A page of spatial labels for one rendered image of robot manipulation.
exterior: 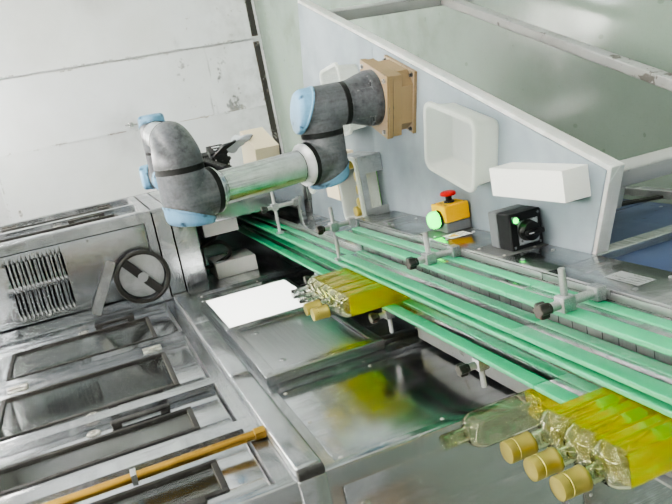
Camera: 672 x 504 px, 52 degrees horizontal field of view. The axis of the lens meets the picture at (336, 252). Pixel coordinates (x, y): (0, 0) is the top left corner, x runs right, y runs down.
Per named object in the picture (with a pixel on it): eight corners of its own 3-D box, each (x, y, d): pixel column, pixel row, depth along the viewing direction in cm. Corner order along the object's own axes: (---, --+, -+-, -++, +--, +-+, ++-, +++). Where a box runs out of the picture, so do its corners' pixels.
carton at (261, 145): (262, 126, 222) (239, 131, 220) (278, 144, 210) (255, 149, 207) (265, 161, 229) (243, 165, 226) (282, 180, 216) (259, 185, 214)
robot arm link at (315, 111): (344, 80, 180) (295, 89, 176) (352, 132, 184) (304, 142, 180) (328, 81, 191) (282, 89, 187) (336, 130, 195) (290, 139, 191)
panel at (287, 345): (287, 284, 272) (202, 308, 261) (286, 276, 271) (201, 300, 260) (386, 348, 189) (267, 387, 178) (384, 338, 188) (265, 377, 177)
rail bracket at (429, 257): (455, 253, 161) (404, 268, 157) (450, 222, 159) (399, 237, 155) (464, 256, 157) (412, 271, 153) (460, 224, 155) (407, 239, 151)
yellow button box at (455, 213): (459, 223, 181) (434, 230, 179) (454, 195, 180) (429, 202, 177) (473, 226, 175) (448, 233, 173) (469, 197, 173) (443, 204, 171)
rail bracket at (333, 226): (358, 253, 217) (321, 264, 213) (349, 201, 214) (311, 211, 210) (362, 255, 215) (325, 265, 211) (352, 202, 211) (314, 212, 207)
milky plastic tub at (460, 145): (453, 93, 170) (422, 99, 168) (508, 113, 152) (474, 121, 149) (453, 160, 178) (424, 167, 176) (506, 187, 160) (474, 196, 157)
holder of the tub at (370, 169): (372, 230, 238) (351, 236, 236) (358, 151, 232) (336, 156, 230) (394, 237, 223) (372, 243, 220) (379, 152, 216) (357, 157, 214)
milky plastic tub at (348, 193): (368, 215, 237) (344, 221, 234) (356, 150, 232) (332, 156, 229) (390, 221, 221) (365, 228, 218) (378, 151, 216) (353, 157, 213)
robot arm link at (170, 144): (145, 124, 153) (128, 117, 198) (157, 173, 156) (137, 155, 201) (197, 114, 156) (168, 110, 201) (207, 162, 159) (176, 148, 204)
